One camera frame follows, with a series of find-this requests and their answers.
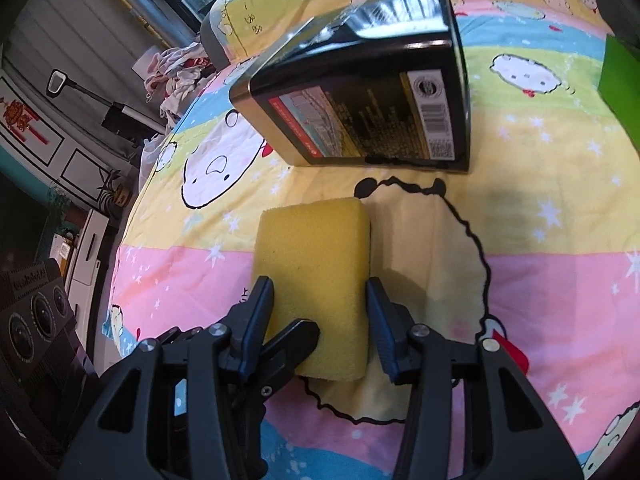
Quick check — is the white board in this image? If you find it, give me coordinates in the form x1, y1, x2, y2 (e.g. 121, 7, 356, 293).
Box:
132, 47, 157, 74

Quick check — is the red knot decoration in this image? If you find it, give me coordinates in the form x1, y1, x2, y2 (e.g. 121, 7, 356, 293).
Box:
0, 99, 51, 146

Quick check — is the pile of clothes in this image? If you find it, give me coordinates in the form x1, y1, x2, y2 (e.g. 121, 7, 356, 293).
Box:
141, 42, 216, 126

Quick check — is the black gold tin box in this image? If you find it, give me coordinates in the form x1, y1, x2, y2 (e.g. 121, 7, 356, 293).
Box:
229, 0, 472, 175

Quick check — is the green box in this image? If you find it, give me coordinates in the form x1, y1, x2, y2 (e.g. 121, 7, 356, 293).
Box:
597, 35, 640, 126

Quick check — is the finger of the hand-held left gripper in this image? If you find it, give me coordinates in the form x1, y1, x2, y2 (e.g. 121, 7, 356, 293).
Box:
250, 319, 322, 411

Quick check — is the potted plant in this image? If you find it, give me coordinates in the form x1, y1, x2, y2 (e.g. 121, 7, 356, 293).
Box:
96, 169, 127, 212

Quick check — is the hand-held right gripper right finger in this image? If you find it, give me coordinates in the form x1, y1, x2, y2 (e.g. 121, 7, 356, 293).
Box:
365, 277, 583, 480

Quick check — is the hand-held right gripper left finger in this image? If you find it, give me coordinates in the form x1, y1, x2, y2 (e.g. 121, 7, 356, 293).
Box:
59, 275, 276, 480

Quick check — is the grey padded armrest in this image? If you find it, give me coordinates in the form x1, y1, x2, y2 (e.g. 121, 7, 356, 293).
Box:
200, 7, 233, 68

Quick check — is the white plastic bag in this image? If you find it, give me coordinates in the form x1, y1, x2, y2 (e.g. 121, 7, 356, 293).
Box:
137, 127, 173, 186

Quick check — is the yellow sponge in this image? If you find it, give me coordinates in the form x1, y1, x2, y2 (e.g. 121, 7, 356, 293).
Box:
252, 197, 373, 383

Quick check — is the grey curtain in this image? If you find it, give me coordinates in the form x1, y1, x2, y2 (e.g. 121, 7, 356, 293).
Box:
15, 0, 171, 76

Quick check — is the cartoon printed blanket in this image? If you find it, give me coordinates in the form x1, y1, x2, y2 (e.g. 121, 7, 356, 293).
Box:
102, 0, 640, 480

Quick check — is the white appliance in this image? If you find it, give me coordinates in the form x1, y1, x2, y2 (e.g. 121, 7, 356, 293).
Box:
65, 209, 123, 301

